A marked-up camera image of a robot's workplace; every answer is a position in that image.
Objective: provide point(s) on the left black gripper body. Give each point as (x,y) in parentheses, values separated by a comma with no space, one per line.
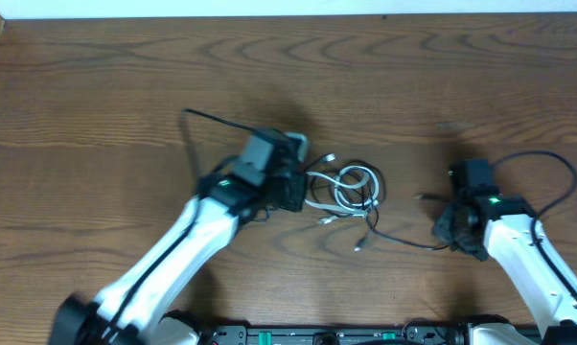
(290,190)

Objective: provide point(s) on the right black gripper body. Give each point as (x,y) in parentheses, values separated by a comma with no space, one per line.
(454,230)

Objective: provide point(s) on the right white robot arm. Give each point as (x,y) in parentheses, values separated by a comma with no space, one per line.
(482,222)

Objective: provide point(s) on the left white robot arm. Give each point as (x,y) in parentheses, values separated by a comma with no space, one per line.
(132,309)

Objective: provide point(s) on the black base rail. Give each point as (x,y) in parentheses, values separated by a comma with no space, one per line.
(317,335)

